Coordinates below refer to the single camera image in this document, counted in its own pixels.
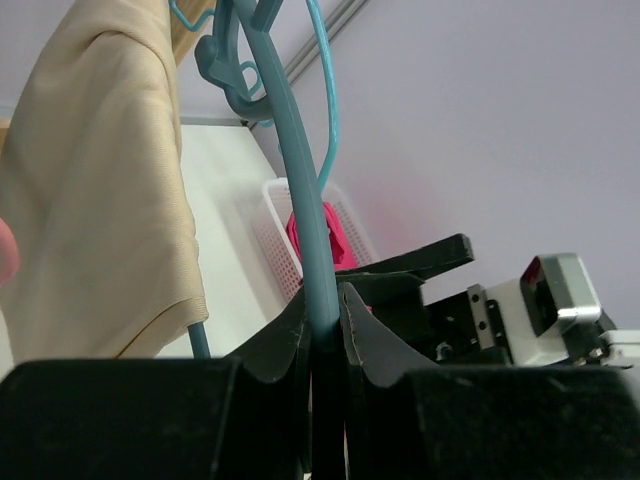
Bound pink trousers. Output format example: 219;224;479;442
285;200;374;314

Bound white plastic basket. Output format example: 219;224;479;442
252;178;379;302

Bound light blue hanger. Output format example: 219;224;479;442
167;0;342;189

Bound grey-blue hanger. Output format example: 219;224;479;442
194;1;339;353

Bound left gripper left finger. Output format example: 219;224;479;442
1;294;311;479

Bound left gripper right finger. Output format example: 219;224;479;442
340;283;639;479

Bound beige trousers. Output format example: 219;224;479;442
0;0;210;361

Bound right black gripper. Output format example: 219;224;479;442
336;233;510;363

